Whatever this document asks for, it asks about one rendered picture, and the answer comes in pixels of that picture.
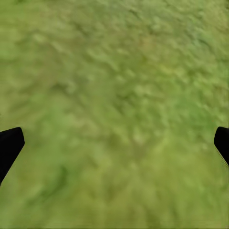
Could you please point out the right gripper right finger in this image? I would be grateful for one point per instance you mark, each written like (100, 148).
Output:
(221, 142)

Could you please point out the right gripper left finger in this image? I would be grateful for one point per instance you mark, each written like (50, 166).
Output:
(11, 143)

